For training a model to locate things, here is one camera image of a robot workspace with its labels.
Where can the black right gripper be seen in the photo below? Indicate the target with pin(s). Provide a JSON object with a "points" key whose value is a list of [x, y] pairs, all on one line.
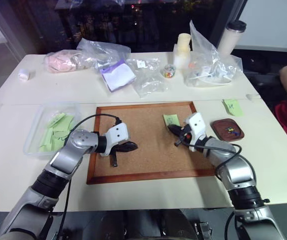
{"points": [[186, 133]]}

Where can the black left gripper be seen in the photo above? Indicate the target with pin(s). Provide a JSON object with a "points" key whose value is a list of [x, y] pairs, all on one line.
{"points": [[115, 153]]}

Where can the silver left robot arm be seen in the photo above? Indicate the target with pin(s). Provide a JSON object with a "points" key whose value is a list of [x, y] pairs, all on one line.
{"points": [[65, 155]]}

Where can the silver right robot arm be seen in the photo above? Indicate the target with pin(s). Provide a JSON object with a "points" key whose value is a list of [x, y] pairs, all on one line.
{"points": [[236, 170]]}

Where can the dark brown wooden tray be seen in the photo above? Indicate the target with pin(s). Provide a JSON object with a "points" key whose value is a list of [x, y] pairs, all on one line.
{"points": [[227, 130]]}

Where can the green sticky note with writing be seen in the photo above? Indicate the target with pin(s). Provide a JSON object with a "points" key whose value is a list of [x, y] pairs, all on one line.
{"points": [[233, 107]]}

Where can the small jar of colourful pushpins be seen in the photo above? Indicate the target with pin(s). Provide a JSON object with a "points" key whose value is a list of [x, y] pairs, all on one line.
{"points": [[168, 71]]}

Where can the purple and white note pack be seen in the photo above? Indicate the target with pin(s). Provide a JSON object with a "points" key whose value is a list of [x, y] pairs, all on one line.
{"points": [[118, 76]]}

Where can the clear plastic box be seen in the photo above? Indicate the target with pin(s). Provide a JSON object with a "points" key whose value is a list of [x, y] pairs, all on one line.
{"points": [[35, 130]]}

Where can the small white box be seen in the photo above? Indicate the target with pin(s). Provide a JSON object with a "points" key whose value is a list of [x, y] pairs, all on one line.
{"points": [[23, 74]]}

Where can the wood-framed cork board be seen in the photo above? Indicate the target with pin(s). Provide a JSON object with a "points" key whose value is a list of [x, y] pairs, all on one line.
{"points": [[150, 145]]}

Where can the yellow pushpin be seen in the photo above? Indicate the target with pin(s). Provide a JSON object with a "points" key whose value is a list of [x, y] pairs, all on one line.
{"points": [[229, 129]]}

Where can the blue pushpin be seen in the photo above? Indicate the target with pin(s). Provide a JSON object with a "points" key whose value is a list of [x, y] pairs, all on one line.
{"points": [[235, 133]]}

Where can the flat clear plastic bag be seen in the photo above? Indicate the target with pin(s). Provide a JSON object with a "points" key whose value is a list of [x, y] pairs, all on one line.
{"points": [[149, 80]]}

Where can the large clear plastic bag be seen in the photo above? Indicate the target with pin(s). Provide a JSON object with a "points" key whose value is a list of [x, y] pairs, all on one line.
{"points": [[208, 67]]}

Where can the cream cylinder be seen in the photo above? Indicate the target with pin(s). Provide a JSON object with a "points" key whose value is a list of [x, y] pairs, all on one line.
{"points": [[184, 41]]}

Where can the crumpled clear plastic bag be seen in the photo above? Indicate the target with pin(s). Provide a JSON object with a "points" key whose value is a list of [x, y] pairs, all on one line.
{"points": [[103, 51]]}

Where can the white tumbler with black lid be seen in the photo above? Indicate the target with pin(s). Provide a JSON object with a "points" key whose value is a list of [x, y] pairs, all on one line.
{"points": [[229, 40]]}

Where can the bag of pink items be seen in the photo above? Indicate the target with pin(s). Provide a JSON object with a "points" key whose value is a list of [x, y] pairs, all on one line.
{"points": [[63, 61]]}

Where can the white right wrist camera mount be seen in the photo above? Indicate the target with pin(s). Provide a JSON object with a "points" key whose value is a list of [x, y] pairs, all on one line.
{"points": [[195, 125]]}

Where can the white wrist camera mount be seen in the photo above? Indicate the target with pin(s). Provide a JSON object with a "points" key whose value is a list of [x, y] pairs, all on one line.
{"points": [[195, 125], [117, 132]]}

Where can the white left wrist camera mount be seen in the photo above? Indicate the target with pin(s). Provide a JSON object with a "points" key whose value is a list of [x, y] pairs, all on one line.
{"points": [[117, 132]]}

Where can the metal bracket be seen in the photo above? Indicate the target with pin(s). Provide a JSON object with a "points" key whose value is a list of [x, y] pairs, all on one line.
{"points": [[203, 230]]}

